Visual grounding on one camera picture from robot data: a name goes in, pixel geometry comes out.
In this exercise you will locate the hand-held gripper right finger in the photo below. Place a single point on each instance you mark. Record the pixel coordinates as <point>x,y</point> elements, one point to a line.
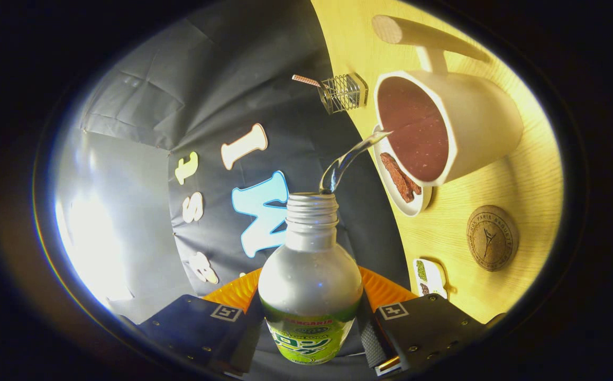
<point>371,341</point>

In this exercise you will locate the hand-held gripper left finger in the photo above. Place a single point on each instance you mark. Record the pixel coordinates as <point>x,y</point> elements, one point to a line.
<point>200,328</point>

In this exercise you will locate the silver bottle with green label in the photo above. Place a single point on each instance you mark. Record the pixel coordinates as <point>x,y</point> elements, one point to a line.
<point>309,275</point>

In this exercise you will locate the round cork coaster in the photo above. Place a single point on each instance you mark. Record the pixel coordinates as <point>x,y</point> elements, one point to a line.
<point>492,238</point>

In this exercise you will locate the clear juice stream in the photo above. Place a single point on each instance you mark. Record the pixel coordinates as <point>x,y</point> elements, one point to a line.
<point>340,165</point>

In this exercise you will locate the white divided dish with beans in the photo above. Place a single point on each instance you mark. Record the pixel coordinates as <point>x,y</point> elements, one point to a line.
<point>433,278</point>

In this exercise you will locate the wooden table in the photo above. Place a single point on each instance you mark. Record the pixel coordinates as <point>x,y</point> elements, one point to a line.
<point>444,238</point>

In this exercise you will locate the white round plate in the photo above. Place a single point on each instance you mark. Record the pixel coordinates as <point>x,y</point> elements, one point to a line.
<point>412,206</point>

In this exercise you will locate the brown meat patty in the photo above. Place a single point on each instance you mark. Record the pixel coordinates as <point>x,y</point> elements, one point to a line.
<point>399,177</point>

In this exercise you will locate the striped straw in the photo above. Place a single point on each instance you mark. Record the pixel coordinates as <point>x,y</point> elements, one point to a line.
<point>306,80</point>

